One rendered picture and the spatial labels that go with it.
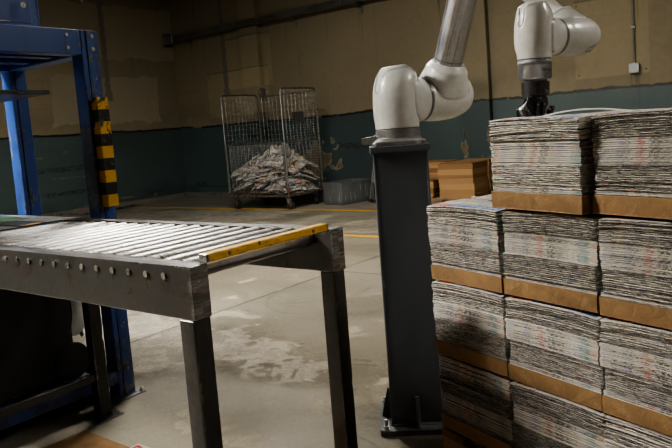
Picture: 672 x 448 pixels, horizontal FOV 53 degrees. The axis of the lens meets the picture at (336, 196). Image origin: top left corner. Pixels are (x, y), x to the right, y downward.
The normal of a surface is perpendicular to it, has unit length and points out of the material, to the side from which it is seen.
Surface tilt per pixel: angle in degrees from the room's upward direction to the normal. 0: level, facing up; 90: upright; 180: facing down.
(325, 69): 90
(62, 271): 90
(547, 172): 90
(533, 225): 90
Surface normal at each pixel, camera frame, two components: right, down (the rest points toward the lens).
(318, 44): -0.61, 0.12
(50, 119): 0.79, 0.00
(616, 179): -0.86, 0.11
